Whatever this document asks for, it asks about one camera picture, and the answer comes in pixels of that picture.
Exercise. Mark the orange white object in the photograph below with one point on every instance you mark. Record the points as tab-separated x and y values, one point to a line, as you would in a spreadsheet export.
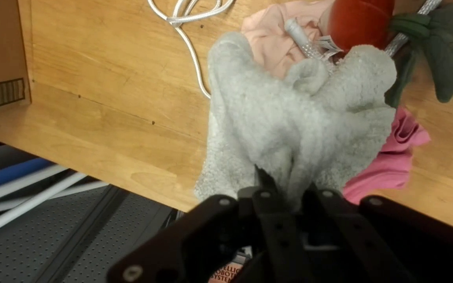
360	20

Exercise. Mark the white pipe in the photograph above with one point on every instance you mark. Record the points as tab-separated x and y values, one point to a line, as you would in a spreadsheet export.
27	207
16	187

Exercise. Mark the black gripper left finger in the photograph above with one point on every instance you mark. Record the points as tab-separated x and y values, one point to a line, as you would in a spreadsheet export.
195	236

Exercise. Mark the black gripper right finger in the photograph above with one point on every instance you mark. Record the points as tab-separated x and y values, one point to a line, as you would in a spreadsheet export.
393	236

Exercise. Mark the blue pipe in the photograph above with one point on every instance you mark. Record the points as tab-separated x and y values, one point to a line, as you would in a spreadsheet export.
6	174

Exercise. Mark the cardboard box with white label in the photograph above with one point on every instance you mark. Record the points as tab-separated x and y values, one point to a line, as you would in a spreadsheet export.
0	47

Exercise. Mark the peach cloth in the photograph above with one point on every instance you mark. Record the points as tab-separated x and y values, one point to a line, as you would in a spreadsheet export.
267	36

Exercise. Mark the pink cloth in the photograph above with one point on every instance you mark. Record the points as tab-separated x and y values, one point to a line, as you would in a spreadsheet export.
389	162

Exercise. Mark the white terry towel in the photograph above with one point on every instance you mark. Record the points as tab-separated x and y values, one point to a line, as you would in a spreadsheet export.
290	115

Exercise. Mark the black perforated board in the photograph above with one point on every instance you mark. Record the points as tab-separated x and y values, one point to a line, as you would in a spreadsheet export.
27	251

